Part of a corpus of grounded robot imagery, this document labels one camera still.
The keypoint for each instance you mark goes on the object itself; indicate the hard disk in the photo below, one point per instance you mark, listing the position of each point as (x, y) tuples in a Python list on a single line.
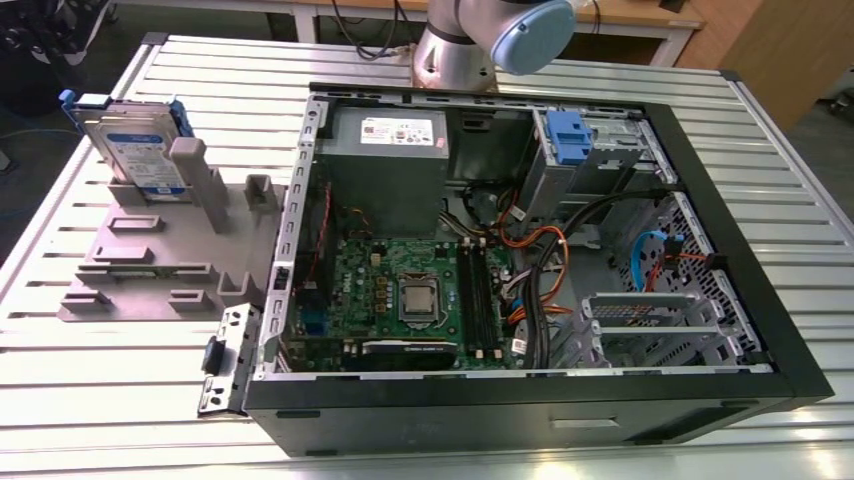
[(141, 155)]

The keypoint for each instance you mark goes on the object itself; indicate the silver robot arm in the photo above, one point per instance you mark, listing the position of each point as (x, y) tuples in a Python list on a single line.
[(454, 65)]

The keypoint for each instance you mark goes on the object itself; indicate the grey parts rack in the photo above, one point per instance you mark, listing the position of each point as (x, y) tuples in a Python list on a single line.
[(168, 240)]

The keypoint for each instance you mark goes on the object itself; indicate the grey power supply unit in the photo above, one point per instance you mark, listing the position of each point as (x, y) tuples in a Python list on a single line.
[(381, 195)]

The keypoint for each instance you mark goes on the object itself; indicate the green motherboard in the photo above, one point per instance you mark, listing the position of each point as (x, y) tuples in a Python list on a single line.
[(364, 260)]

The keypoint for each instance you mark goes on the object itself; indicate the black lock knob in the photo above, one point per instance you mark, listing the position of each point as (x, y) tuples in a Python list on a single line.
[(214, 355)]

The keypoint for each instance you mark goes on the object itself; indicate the silver CPU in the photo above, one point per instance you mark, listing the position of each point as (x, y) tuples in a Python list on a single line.
[(421, 299)]

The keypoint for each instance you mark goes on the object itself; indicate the CPU socket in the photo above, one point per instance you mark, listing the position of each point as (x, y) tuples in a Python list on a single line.
[(422, 324)]

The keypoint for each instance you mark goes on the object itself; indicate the blue drive latch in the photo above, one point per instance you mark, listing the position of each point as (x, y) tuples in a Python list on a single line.
[(568, 140)]

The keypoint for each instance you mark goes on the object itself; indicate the black RAM slot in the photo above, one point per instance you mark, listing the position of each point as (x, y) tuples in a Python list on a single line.
[(490, 300), (470, 295)]

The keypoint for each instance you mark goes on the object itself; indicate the metal drive cage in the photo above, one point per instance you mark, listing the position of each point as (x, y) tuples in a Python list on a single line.
[(555, 187)]

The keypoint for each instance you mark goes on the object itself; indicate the black graphics card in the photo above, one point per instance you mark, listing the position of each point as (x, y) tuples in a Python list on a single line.
[(408, 351)]

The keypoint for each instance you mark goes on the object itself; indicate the black PC case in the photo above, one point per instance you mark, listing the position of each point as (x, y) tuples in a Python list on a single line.
[(468, 415)]

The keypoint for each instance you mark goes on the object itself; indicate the wooden cabinet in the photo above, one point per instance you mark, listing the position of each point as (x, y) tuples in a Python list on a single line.
[(788, 50)]

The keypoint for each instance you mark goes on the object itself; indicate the black chair base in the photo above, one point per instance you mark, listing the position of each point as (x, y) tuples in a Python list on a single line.
[(843, 102)]

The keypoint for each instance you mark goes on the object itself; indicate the metal case bracket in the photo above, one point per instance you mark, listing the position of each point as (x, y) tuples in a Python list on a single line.
[(234, 320)]

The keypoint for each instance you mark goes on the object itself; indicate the wooden desk white frame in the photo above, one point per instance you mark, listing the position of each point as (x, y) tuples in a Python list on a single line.
[(675, 22)]

